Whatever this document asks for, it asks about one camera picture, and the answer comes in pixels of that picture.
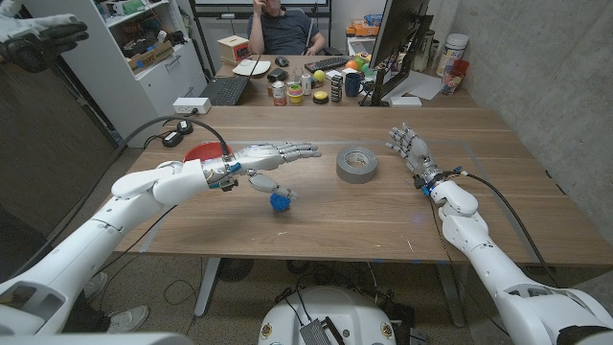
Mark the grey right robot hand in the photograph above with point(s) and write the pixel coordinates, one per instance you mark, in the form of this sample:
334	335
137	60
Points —
417	153

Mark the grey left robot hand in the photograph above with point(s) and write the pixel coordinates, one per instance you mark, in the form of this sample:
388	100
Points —
261	155

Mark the blue spiky stress ball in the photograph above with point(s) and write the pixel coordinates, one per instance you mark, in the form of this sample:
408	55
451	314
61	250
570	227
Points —
280	201

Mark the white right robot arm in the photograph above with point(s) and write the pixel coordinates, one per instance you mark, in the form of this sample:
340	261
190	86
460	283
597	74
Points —
479	249

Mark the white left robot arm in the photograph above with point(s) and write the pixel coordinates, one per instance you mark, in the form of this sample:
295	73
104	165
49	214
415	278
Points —
72	263

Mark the red bowl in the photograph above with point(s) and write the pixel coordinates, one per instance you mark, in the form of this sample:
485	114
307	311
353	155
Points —
201	152

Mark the yellow tennis ball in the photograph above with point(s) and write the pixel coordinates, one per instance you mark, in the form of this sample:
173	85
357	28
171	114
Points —
319	76

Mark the orange ball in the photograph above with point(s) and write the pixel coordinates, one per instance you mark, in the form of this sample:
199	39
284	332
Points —
351	65

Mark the small white box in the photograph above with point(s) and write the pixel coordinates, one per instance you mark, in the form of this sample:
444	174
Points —
405	101

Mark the printed tin can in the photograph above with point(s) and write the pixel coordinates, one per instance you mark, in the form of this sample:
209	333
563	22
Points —
279	93

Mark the white paper sheets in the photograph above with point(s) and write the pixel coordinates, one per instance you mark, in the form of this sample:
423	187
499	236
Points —
421	86

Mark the black laptop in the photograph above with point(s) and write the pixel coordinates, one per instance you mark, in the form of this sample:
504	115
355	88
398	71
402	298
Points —
225	91

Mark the printed plastic cup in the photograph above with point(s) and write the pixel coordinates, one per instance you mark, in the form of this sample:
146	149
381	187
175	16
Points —
450	82

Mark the black power adapter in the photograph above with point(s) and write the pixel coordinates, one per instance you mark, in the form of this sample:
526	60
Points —
171	139
184	126

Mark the black pouch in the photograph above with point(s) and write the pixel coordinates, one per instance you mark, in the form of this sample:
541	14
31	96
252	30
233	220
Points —
277	75

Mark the white slim can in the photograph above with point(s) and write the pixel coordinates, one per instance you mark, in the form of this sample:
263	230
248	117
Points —
306	84

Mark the white power strip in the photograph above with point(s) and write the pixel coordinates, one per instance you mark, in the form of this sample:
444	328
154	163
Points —
191	105

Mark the white flat disc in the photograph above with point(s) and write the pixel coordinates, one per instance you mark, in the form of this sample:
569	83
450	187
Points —
251	68

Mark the blue mug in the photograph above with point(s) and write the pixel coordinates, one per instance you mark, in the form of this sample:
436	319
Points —
353	85

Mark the red cup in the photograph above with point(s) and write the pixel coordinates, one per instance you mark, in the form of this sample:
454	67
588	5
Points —
460	67

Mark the black computer mouse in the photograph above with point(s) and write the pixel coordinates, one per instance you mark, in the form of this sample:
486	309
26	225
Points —
282	61

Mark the black white block stack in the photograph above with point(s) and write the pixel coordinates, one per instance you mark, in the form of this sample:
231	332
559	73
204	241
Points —
336	88

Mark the white canister with blue label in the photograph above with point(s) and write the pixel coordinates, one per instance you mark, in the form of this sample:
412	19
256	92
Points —
451	55

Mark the wooden box with red print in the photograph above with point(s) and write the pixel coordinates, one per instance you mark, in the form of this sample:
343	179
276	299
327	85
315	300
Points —
232	48

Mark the black keyboard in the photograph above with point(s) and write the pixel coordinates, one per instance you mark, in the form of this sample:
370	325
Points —
328	63

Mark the round floor fan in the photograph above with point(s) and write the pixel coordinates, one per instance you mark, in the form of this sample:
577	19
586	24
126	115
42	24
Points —
234	269

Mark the white shelf cabinet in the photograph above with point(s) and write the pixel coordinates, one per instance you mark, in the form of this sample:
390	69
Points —
158	91

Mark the seated person in dark shirt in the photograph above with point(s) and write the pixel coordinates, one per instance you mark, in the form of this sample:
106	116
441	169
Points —
285	33

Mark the black computer monitor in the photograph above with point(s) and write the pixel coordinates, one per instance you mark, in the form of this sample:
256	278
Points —
397	24

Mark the orange toy vehicle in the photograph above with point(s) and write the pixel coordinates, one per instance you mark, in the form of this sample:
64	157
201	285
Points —
362	28

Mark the grey table leg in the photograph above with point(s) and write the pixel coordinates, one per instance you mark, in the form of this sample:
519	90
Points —
208	287
450	292

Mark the cardboard box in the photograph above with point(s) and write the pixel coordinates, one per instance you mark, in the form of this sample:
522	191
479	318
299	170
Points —
153	56

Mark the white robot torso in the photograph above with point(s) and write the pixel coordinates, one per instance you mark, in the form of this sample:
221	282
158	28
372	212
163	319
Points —
335	306

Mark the white sneaker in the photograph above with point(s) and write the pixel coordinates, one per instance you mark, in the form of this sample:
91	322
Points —
127	320
96	285

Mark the dark trouser leg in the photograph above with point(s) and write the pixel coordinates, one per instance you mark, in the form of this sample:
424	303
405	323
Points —
86	316

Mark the black white teleoperation glove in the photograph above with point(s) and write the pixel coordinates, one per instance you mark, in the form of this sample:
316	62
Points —
43	40

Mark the grey duct tape roll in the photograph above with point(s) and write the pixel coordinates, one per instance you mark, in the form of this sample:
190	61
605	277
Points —
354	176

